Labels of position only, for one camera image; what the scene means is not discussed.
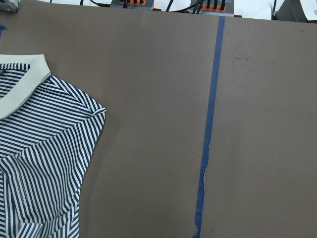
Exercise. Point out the striped polo shirt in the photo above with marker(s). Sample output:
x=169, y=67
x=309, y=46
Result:
x=48, y=132

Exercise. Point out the far orange connector block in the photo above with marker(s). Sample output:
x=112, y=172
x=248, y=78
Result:
x=133, y=4

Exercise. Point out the orange connector block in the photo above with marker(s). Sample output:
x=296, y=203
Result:
x=133, y=4
x=215, y=7

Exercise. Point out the near orange connector block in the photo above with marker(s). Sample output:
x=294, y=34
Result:
x=215, y=7

